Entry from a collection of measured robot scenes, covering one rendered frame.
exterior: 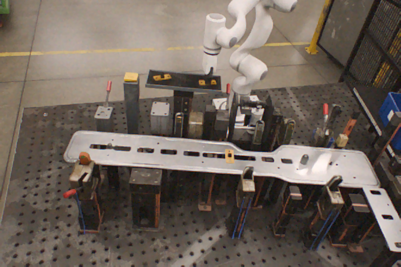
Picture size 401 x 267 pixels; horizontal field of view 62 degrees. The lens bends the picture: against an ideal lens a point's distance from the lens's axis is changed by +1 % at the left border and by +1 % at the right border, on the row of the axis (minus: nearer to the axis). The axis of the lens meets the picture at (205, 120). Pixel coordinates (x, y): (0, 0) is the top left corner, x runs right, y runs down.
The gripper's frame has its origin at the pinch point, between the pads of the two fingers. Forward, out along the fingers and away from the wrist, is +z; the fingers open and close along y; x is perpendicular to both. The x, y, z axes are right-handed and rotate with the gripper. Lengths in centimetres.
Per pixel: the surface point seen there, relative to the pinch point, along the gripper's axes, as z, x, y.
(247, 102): 0.8, 15.4, 18.5
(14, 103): 119, -147, -135
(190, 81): 2.5, -8.2, -1.4
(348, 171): 18, 59, 47
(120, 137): 19, -42, 20
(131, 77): 2.5, -36.5, -4.9
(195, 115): 10.6, -7.3, 15.5
